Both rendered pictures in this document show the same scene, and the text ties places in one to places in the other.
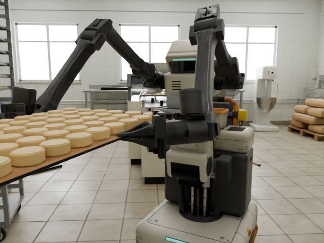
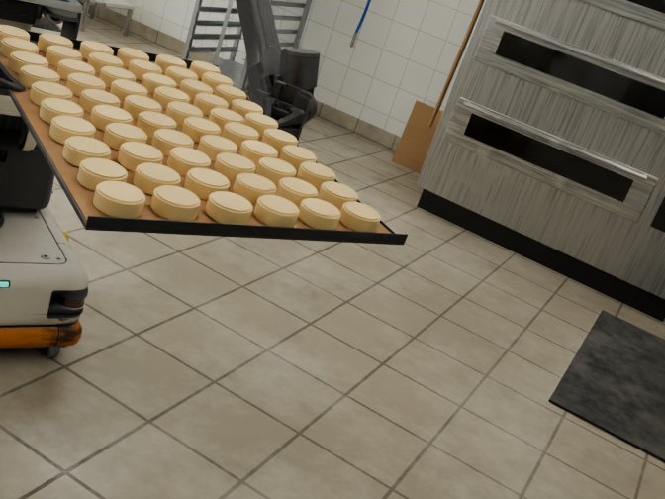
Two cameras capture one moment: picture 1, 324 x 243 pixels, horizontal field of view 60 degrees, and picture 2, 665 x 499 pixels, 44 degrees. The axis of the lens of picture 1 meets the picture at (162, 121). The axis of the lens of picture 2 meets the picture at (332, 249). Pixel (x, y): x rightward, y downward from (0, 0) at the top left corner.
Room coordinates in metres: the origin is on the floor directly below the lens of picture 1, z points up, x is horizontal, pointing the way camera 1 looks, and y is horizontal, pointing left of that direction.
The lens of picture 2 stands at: (-0.05, 1.16, 1.32)
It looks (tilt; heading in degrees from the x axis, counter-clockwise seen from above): 21 degrees down; 294
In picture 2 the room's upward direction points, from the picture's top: 19 degrees clockwise
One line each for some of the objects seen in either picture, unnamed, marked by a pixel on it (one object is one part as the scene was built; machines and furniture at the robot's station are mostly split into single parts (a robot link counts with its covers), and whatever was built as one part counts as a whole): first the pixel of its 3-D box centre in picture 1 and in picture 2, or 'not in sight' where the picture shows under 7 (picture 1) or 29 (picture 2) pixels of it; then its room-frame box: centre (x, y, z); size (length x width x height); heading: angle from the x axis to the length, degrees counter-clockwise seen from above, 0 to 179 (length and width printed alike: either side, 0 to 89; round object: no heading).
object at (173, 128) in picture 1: (168, 132); (288, 114); (0.63, -0.02, 1.00); 0.07 x 0.07 x 0.10; 19
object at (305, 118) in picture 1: (310, 118); not in sight; (5.52, -2.96, 0.34); 0.72 x 0.42 x 0.15; 8
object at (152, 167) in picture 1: (156, 137); not in sight; (3.21, 0.06, 0.45); 0.70 x 0.34 x 0.90; 3
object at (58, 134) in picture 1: (56, 136); (240, 136); (0.56, 0.21, 1.01); 0.05 x 0.05 x 0.02
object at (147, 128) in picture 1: (138, 139); (275, 127); (0.61, 0.05, 0.99); 0.09 x 0.07 x 0.07; 109
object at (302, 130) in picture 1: (319, 132); not in sight; (5.53, -3.17, 0.06); 1.20 x 0.80 x 0.11; 6
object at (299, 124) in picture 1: (311, 123); not in sight; (5.83, -3.14, 0.19); 0.72 x 0.42 x 0.15; 96
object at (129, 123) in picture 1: (128, 123); (230, 96); (0.68, 0.08, 1.01); 0.05 x 0.05 x 0.02
